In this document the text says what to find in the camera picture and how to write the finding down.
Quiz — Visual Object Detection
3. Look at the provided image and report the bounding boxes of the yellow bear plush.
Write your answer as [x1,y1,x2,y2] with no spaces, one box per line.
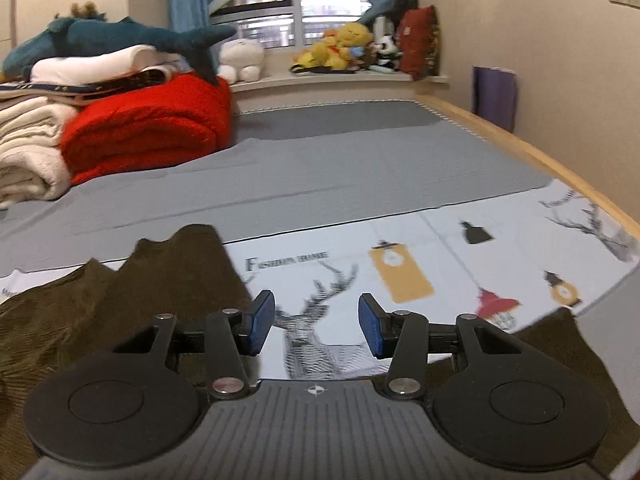
[290,22,375,75]

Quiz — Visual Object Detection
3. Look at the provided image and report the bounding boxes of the olive corduroy pants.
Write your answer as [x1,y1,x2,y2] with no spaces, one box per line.
[1,224,639,479]

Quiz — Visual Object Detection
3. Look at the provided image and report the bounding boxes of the purple bag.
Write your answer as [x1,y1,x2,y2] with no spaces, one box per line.
[472,66,518,132]

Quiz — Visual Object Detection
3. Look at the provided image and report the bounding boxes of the wooden bed frame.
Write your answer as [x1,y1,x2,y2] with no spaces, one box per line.
[416,93,639,238]

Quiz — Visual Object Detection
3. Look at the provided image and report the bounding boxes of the red folded blanket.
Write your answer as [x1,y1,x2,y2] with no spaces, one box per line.
[60,74,231,185]

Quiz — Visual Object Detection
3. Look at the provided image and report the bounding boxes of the grey white printed bedsheet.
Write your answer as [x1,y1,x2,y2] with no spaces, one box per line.
[1,101,639,393]

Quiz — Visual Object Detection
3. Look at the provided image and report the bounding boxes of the white folded quilt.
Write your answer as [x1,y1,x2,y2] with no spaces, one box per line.
[1,44,191,106]

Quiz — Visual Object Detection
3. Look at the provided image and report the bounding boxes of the white round plush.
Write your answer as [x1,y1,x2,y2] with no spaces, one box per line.
[217,38,265,84]

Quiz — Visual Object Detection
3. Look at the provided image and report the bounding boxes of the panda plush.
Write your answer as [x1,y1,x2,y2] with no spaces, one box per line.
[369,36,402,74]

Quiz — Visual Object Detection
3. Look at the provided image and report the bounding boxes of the cream folded blanket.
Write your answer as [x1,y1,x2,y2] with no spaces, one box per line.
[0,96,78,209]

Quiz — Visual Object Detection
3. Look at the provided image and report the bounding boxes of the teal shark plush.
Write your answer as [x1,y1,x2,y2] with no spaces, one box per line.
[1,18,235,84]

